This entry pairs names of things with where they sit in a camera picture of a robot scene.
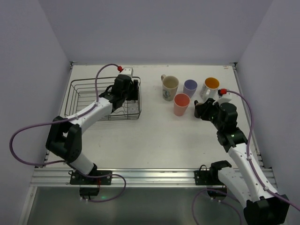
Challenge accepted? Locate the right controller box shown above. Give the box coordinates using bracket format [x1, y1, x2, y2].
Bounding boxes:
[207, 187, 227, 201]

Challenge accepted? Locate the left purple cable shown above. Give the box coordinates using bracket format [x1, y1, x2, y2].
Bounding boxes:
[9, 63, 120, 166]

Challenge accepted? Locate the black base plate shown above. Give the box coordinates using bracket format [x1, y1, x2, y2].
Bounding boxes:
[194, 160, 232, 186]
[68, 170, 112, 185]

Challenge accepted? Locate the left controller box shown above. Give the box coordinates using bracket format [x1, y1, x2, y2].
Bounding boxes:
[79, 187, 99, 198]

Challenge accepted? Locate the lilac plastic cup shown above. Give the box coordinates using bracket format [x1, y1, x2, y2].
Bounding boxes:
[183, 79, 198, 98]

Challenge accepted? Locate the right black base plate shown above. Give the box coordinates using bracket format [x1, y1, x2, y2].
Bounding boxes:
[194, 160, 232, 186]

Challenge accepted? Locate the black wire dish rack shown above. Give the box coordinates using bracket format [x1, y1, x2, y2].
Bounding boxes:
[60, 76, 142, 121]

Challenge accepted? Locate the small clear glass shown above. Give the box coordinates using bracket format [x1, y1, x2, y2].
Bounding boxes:
[128, 105, 139, 114]

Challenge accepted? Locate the controller box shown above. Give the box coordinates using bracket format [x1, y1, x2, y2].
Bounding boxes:
[207, 187, 227, 201]
[79, 187, 99, 198]

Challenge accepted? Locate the dark brown mug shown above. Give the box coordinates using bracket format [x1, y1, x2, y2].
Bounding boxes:
[194, 100, 203, 119]

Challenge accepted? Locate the cream floral mug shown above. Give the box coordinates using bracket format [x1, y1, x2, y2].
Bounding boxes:
[161, 75, 179, 101]

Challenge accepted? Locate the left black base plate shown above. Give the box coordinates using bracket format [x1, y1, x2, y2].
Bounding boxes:
[68, 170, 112, 185]

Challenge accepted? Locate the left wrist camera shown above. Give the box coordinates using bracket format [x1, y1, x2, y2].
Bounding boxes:
[117, 66, 133, 77]

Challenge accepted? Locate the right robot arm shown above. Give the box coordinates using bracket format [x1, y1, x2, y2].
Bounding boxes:
[194, 98, 289, 225]

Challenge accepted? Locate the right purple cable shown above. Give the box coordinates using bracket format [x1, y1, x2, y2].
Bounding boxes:
[226, 90, 300, 208]

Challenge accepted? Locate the white patterned mug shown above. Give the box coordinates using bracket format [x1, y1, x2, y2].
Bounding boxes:
[200, 77, 220, 101]

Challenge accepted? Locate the purple cable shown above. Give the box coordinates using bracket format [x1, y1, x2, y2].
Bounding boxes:
[226, 90, 300, 208]
[9, 63, 120, 166]

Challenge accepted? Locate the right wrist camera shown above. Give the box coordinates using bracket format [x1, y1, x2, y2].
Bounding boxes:
[213, 89, 232, 105]

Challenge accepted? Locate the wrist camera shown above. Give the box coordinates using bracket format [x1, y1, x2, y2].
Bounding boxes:
[117, 66, 133, 77]
[213, 89, 232, 105]

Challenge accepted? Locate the aluminium mounting rail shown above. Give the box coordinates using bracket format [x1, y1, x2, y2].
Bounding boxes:
[30, 167, 195, 188]

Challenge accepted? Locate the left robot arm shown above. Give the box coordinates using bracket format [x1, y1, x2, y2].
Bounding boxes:
[45, 74, 139, 176]

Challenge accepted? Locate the pink plastic cup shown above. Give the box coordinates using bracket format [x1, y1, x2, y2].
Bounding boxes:
[173, 93, 190, 116]

